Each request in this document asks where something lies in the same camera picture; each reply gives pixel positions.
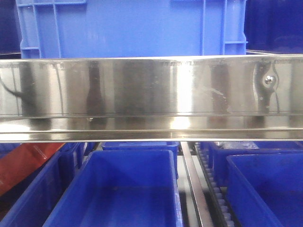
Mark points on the blue bin lower centre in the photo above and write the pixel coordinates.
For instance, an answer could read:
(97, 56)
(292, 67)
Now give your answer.
(121, 189)

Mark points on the blue bin lower left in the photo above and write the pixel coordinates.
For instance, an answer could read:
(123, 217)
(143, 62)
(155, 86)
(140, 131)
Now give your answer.
(29, 203)

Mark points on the large blue crate upper shelf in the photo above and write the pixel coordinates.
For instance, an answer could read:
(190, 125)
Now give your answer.
(131, 28)

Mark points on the stainless steel shelf beam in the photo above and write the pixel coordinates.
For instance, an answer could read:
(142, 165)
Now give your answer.
(190, 98)

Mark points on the white roller track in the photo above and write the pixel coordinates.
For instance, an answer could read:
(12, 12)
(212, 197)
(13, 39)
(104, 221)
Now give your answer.
(221, 212)

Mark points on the blue bin lower right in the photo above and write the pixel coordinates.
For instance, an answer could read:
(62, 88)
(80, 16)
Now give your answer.
(266, 190)

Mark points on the metal shelf divider rail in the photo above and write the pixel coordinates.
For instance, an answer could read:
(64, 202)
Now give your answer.
(201, 209)

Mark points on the red bag in bin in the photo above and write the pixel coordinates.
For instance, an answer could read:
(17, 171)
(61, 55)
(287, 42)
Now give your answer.
(23, 161)

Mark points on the blue bin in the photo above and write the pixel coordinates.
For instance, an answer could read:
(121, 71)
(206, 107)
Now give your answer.
(121, 189)
(29, 203)
(266, 190)

